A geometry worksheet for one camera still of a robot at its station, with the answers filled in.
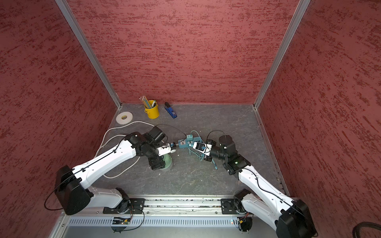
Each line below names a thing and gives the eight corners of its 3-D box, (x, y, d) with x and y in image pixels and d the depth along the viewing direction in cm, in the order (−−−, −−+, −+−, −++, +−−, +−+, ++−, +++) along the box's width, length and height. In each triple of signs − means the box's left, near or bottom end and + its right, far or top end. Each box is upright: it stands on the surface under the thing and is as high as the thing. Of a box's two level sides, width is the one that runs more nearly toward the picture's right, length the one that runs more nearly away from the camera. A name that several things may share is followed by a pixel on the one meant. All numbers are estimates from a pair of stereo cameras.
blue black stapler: (172, 119, 114) (172, 116, 111) (163, 106, 123) (162, 102, 120) (177, 117, 116) (176, 114, 112) (168, 104, 125) (167, 101, 122)
